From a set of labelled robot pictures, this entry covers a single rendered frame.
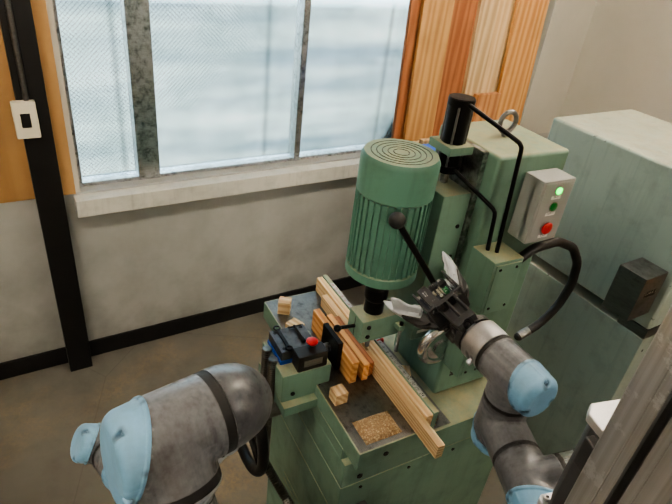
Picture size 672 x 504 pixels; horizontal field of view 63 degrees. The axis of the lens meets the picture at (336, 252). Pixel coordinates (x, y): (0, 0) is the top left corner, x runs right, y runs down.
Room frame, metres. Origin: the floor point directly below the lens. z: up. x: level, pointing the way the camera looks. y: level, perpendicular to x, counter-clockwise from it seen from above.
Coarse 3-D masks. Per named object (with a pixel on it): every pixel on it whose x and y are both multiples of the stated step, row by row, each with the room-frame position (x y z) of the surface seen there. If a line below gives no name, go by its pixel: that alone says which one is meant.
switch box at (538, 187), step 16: (528, 176) 1.17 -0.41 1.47; (544, 176) 1.16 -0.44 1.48; (560, 176) 1.17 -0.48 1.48; (528, 192) 1.15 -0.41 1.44; (544, 192) 1.13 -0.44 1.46; (528, 208) 1.14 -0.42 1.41; (544, 208) 1.14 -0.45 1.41; (560, 208) 1.16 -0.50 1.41; (512, 224) 1.17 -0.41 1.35; (528, 224) 1.13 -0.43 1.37; (544, 224) 1.15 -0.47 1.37; (528, 240) 1.13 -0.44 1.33
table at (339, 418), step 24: (264, 312) 1.32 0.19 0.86; (312, 312) 1.31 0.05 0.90; (336, 384) 1.02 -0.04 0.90; (360, 384) 1.03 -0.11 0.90; (288, 408) 0.95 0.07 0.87; (336, 408) 0.94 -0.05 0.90; (360, 408) 0.95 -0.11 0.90; (384, 408) 0.96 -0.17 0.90; (336, 432) 0.91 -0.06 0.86; (408, 432) 0.90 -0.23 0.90; (360, 456) 0.82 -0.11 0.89; (384, 456) 0.85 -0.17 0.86
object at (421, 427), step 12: (324, 300) 1.33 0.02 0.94; (336, 312) 1.27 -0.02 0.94; (372, 372) 1.07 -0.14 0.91; (384, 372) 1.05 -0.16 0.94; (384, 384) 1.02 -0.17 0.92; (396, 384) 1.01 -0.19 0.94; (396, 396) 0.98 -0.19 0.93; (408, 408) 0.94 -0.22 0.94; (408, 420) 0.93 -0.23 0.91; (420, 420) 0.90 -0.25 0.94; (420, 432) 0.89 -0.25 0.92; (432, 432) 0.87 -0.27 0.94; (432, 444) 0.85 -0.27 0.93; (444, 444) 0.84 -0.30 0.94
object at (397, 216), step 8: (392, 216) 0.96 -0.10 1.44; (400, 216) 0.96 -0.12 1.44; (392, 224) 0.95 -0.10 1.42; (400, 224) 0.95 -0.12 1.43; (400, 232) 0.97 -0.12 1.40; (408, 240) 0.98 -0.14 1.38; (416, 248) 0.99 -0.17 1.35; (416, 256) 0.99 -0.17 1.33; (424, 264) 1.01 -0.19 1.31; (424, 272) 1.02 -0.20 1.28; (432, 280) 1.02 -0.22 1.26
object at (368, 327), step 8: (384, 304) 1.16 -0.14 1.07; (352, 312) 1.12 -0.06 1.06; (360, 312) 1.12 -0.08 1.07; (384, 312) 1.13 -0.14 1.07; (392, 312) 1.13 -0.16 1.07; (352, 320) 1.12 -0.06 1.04; (360, 320) 1.09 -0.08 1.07; (368, 320) 1.09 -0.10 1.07; (376, 320) 1.10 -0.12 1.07; (384, 320) 1.11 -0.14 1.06; (392, 320) 1.12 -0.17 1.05; (400, 320) 1.14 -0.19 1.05; (352, 328) 1.11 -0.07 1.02; (360, 328) 1.08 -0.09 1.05; (368, 328) 1.08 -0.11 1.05; (376, 328) 1.10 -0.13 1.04; (384, 328) 1.11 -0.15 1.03; (392, 328) 1.12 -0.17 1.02; (360, 336) 1.08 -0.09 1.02; (368, 336) 1.08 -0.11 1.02; (376, 336) 1.10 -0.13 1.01; (384, 336) 1.11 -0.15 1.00
